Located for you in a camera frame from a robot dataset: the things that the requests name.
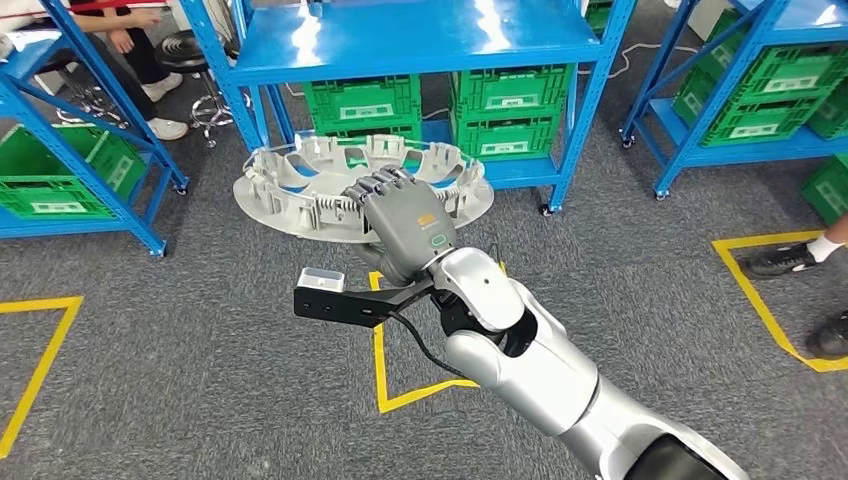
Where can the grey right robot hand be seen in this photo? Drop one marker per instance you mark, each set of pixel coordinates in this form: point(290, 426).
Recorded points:
point(411, 225)

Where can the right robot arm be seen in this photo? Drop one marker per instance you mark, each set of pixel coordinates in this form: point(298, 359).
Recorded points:
point(530, 371)

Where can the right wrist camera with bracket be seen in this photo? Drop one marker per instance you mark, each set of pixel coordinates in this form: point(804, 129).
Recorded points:
point(321, 279)

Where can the person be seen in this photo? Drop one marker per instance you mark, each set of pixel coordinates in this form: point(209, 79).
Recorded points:
point(778, 262)
point(142, 63)

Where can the silver plastic wheel cover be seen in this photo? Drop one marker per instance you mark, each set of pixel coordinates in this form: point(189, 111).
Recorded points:
point(278, 222)

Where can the blue metal shelf rack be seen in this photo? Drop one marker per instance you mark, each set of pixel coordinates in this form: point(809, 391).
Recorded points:
point(742, 154)
point(66, 228)
point(397, 40)

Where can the black round stool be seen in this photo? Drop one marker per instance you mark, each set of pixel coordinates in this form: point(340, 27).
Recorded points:
point(185, 50)

